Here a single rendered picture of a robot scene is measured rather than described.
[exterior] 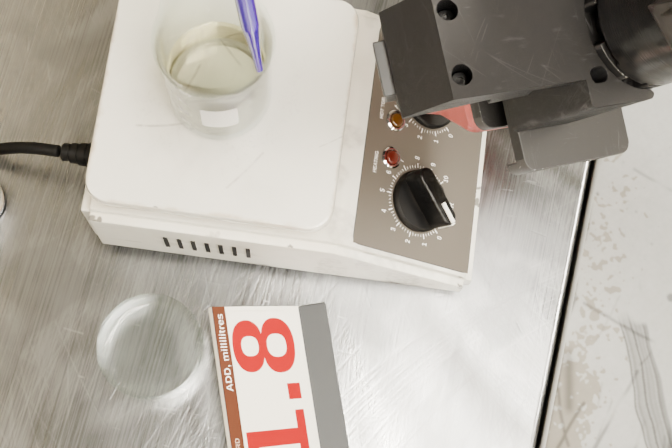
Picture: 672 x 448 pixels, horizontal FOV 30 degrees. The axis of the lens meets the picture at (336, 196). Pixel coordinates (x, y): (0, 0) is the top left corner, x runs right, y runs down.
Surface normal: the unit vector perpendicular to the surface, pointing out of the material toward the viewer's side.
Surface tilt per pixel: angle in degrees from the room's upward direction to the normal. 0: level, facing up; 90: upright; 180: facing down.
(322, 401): 0
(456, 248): 30
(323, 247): 0
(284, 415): 40
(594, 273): 0
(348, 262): 90
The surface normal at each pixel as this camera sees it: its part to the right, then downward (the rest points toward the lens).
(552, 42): 0.53, -0.15
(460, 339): 0.04, -0.25
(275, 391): 0.67, -0.29
